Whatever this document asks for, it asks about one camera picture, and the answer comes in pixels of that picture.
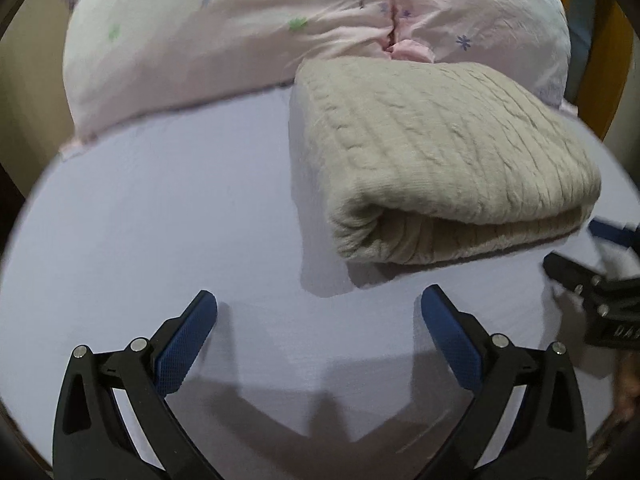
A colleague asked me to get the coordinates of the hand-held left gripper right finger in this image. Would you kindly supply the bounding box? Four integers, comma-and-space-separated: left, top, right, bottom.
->
420, 284, 592, 480

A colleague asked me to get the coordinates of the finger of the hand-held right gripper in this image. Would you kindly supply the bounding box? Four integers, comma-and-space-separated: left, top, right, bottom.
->
588, 218, 640, 250
543, 252, 603, 307

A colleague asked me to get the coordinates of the beige knit blanket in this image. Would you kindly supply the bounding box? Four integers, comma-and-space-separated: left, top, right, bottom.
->
288, 57, 602, 266

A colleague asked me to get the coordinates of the person's right hand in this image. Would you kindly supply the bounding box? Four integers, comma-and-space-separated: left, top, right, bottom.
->
612, 349, 640, 413

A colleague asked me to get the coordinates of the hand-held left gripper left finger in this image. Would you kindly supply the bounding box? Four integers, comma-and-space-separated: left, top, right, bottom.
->
51, 289, 224, 480

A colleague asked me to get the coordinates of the wooden bed frame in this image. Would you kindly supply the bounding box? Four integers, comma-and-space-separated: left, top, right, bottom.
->
559, 0, 637, 142

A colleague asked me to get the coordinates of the lavender bed sheet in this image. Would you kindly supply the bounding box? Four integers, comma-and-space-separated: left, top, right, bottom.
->
0, 82, 640, 480

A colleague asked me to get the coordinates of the pink patterned pillow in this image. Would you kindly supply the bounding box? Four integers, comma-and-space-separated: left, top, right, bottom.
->
60, 0, 580, 153

